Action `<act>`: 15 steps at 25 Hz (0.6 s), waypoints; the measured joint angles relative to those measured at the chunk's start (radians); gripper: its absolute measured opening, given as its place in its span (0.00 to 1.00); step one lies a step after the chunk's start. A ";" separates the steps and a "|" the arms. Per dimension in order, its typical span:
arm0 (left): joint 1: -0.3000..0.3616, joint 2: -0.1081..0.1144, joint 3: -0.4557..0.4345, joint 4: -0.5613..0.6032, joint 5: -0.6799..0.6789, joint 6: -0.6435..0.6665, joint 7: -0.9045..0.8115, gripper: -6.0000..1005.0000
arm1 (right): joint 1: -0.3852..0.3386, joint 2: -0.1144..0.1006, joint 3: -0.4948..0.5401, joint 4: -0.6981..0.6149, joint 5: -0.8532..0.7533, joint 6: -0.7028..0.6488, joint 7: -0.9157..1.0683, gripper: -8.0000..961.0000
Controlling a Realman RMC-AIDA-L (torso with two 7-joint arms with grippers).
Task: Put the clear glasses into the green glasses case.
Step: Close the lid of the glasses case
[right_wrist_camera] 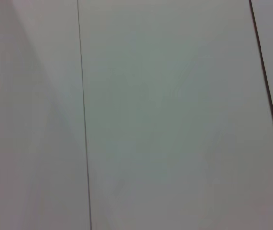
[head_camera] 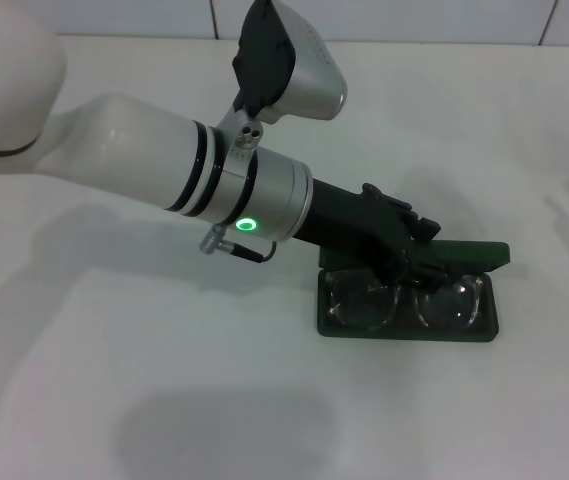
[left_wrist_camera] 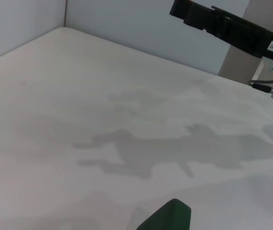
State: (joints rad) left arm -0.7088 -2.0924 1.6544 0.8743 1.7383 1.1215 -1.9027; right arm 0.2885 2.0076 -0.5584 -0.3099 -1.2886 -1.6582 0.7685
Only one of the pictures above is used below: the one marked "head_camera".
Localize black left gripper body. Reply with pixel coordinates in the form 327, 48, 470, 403
291, 178, 418, 286

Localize clear white glasses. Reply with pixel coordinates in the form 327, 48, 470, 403
324, 268, 485, 331

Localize green glasses case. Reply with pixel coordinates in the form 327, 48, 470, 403
315, 240, 512, 345

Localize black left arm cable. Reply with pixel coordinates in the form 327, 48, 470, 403
198, 224, 279, 264

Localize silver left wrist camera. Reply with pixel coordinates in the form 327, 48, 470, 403
231, 0, 349, 125

